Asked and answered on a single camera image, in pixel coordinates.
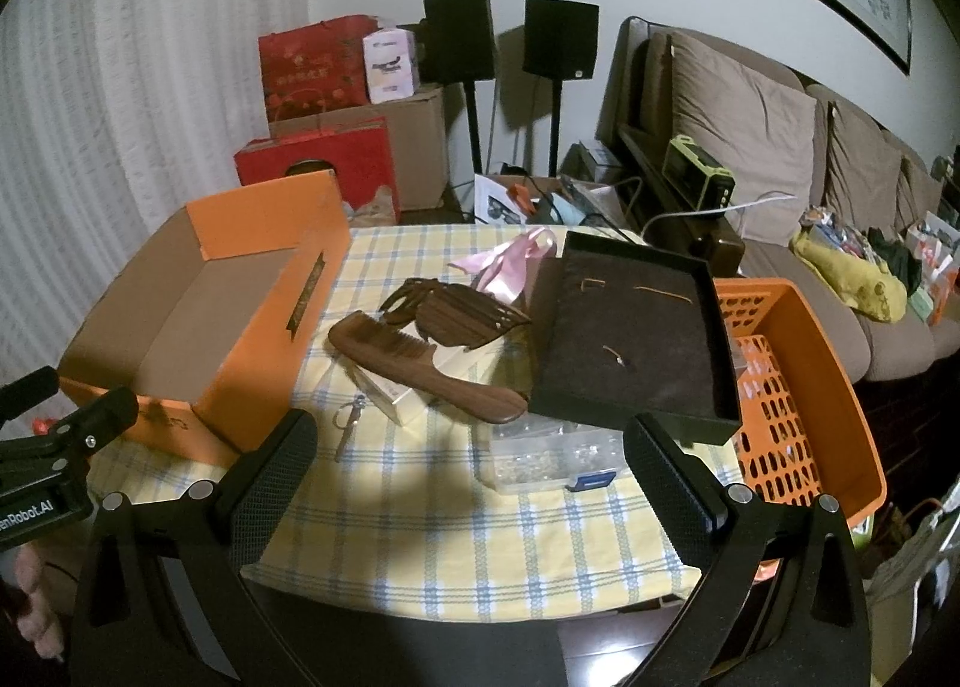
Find green portable radio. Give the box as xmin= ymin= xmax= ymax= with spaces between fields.
xmin=661 ymin=134 xmax=737 ymax=212

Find large beige cushion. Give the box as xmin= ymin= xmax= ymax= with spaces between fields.
xmin=667 ymin=31 xmax=818 ymax=208

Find medium beige cushion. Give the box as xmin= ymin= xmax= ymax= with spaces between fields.
xmin=821 ymin=100 xmax=905 ymax=223

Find grey storage box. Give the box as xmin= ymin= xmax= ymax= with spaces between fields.
xmin=561 ymin=141 xmax=623 ymax=185

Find yellow plush toy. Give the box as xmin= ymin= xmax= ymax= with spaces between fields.
xmin=793 ymin=226 xmax=908 ymax=319

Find black velvet-lined tray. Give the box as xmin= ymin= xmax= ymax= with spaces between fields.
xmin=529 ymin=231 xmax=743 ymax=446

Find clear plastic bead box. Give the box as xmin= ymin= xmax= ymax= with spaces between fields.
xmin=476 ymin=421 xmax=627 ymax=494

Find red gift box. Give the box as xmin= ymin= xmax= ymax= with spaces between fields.
xmin=234 ymin=117 xmax=402 ymax=227

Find small beige cushion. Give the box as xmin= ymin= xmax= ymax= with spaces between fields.
xmin=900 ymin=154 xmax=946 ymax=223

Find cream flat box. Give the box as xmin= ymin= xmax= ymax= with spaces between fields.
xmin=352 ymin=346 xmax=496 ymax=427

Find small metal scissors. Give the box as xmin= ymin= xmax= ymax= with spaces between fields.
xmin=334 ymin=393 xmax=370 ymax=464

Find carved dark wooden comb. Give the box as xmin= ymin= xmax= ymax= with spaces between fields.
xmin=379 ymin=277 xmax=535 ymax=358

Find white cable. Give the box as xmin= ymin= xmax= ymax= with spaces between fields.
xmin=641 ymin=190 xmax=797 ymax=238

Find light blue pouch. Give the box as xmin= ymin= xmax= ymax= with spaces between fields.
xmin=551 ymin=196 xmax=601 ymax=227

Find wooden comb with handle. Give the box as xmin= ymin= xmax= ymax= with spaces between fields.
xmin=328 ymin=310 xmax=530 ymax=424

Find orange cardboard box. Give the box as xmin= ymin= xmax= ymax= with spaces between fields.
xmin=58 ymin=169 xmax=353 ymax=469

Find white and pink box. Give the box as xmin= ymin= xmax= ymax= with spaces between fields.
xmin=363 ymin=25 xmax=419 ymax=104

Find person's left hand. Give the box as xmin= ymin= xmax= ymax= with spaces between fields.
xmin=13 ymin=544 xmax=65 ymax=662

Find orange plastic basket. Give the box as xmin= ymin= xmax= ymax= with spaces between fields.
xmin=712 ymin=278 xmax=888 ymax=581

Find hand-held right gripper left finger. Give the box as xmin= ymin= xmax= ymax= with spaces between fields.
xmin=71 ymin=408 xmax=320 ymax=687

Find brown sofa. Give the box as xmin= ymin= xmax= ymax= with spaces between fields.
xmin=596 ymin=16 xmax=960 ymax=388

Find pink ribbon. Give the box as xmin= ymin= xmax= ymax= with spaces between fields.
xmin=448 ymin=227 xmax=560 ymax=298

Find white curtain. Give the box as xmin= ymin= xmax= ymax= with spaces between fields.
xmin=0 ymin=0 xmax=312 ymax=328

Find pile of colourful bags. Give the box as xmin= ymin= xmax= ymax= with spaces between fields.
xmin=802 ymin=203 xmax=960 ymax=328

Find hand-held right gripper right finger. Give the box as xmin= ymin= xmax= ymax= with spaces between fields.
xmin=621 ymin=413 xmax=875 ymax=687

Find large brown cardboard box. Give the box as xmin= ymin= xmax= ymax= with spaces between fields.
xmin=268 ymin=85 xmax=451 ymax=212

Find white box with glasses picture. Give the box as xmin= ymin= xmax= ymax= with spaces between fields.
xmin=472 ymin=173 xmax=541 ymax=224

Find black speaker on stand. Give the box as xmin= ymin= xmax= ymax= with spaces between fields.
xmin=421 ymin=0 xmax=496 ymax=208
xmin=523 ymin=0 xmax=601 ymax=178

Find yellow checked tablecloth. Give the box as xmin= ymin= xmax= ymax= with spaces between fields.
xmin=90 ymin=222 xmax=751 ymax=620

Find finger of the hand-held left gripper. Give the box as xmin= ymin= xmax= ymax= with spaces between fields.
xmin=0 ymin=385 xmax=140 ymax=467
xmin=0 ymin=366 xmax=59 ymax=425

